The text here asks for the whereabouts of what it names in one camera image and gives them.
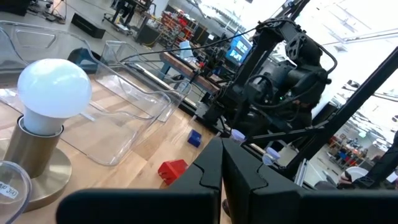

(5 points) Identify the shelf with red bins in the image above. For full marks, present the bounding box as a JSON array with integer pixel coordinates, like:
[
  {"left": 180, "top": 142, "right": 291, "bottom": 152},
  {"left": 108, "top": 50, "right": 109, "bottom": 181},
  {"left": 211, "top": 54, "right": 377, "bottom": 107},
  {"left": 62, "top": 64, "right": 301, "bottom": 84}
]
[{"left": 159, "top": 11, "right": 203, "bottom": 49}]

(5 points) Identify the wooden workbench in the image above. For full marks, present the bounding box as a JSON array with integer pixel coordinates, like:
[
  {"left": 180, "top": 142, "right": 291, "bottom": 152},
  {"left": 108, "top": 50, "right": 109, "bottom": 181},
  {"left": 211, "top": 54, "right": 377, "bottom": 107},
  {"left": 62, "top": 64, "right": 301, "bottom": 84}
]
[{"left": 159, "top": 51, "right": 222, "bottom": 94}]

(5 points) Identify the brass lamp with white bulb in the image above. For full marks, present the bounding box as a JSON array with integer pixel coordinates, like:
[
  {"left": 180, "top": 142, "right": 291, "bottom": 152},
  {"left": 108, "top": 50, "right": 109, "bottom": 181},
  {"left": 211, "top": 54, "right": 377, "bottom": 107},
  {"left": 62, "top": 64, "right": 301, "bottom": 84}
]
[{"left": 0, "top": 58, "right": 93, "bottom": 212}]

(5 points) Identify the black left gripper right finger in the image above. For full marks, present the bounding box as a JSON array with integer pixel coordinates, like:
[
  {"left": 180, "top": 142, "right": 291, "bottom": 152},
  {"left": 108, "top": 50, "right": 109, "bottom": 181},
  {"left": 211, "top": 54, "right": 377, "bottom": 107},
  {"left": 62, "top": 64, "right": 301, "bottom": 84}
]
[{"left": 222, "top": 138, "right": 398, "bottom": 224}]

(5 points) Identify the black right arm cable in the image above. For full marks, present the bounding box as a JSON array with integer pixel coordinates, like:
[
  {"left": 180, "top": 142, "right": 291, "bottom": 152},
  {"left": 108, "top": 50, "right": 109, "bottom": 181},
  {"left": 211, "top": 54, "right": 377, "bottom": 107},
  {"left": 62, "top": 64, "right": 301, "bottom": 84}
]
[{"left": 119, "top": 27, "right": 259, "bottom": 63}]

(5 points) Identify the indigo rectangular box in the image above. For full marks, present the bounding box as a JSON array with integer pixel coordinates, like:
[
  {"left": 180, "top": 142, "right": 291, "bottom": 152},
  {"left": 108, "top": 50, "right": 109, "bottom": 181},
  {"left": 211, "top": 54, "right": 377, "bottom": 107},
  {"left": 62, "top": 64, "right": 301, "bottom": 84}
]
[{"left": 187, "top": 129, "right": 202, "bottom": 148}]

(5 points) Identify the person's hand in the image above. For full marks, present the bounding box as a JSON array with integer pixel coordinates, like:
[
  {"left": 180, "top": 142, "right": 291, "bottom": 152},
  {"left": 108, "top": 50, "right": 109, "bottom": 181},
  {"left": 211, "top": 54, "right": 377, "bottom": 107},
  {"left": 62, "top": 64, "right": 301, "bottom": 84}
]
[{"left": 338, "top": 170, "right": 354, "bottom": 187}]

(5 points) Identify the small purple capped hourglass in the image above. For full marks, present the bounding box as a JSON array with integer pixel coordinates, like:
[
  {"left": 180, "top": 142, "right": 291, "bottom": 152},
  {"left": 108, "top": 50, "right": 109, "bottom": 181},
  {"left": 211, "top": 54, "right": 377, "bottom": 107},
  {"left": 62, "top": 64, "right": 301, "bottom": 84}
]
[{"left": 262, "top": 147, "right": 281, "bottom": 166}]

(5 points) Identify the red cube wall charger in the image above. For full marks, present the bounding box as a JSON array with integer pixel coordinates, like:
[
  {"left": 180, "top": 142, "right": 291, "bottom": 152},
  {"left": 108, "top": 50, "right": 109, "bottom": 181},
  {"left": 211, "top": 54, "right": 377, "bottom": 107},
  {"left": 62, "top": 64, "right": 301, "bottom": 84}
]
[{"left": 157, "top": 159, "right": 189, "bottom": 187}]

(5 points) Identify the clear plastic bin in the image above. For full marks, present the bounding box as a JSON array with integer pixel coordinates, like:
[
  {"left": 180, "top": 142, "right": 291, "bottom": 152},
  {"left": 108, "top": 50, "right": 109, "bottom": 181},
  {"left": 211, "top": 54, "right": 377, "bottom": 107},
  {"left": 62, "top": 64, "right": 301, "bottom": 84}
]
[
  {"left": 99, "top": 39, "right": 193, "bottom": 123},
  {"left": 0, "top": 160, "right": 32, "bottom": 224},
  {"left": 0, "top": 20, "right": 172, "bottom": 167}
]

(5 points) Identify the large lavender capped hourglass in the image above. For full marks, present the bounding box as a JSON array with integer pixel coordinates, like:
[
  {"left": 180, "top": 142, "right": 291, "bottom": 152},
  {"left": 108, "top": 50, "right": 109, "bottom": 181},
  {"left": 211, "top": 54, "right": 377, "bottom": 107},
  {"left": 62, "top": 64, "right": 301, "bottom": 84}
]
[{"left": 231, "top": 129, "right": 246, "bottom": 144}]

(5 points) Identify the blue screen monitor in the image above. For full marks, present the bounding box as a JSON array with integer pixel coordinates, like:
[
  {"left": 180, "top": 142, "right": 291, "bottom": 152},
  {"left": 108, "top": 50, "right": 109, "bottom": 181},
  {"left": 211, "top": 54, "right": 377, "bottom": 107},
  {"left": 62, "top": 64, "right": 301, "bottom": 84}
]
[{"left": 224, "top": 33, "right": 253, "bottom": 67}]

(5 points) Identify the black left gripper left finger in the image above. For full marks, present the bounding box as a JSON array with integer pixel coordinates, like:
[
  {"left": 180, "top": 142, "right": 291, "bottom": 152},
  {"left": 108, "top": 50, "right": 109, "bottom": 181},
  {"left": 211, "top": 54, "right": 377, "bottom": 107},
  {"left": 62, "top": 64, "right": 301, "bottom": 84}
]
[{"left": 55, "top": 138, "right": 223, "bottom": 224}]

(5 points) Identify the black floor box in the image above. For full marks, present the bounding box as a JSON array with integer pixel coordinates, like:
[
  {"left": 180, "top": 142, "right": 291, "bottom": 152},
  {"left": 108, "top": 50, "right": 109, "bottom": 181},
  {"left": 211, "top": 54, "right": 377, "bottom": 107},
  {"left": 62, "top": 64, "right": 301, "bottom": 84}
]
[{"left": 70, "top": 12, "right": 106, "bottom": 40}]

